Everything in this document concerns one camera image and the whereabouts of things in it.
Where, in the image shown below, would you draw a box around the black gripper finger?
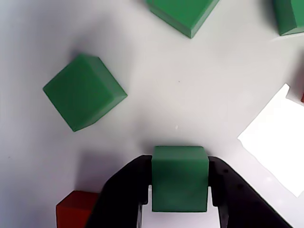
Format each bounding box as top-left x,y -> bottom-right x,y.
85,154 -> 152,228
208,156 -> 294,228

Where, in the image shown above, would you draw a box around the green cube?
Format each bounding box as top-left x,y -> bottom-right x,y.
151,145 -> 210,213
42,53 -> 128,133
144,0 -> 220,39
272,0 -> 304,37

